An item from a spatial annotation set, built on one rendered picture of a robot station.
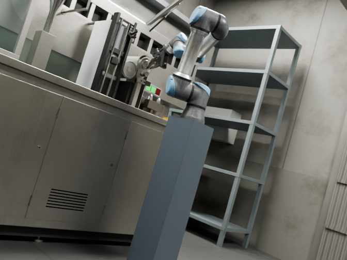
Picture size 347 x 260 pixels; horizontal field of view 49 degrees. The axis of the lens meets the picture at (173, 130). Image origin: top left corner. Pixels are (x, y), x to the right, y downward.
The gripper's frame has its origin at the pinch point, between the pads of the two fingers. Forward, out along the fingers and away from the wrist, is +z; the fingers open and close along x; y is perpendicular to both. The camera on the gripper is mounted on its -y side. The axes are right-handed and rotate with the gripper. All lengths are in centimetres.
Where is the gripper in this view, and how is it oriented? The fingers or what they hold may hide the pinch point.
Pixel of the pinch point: (148, 68)
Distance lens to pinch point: 278.7
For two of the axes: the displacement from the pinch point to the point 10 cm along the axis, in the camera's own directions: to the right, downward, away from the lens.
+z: -7.2, 5.0, 4.8
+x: -6.5, -2.5, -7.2
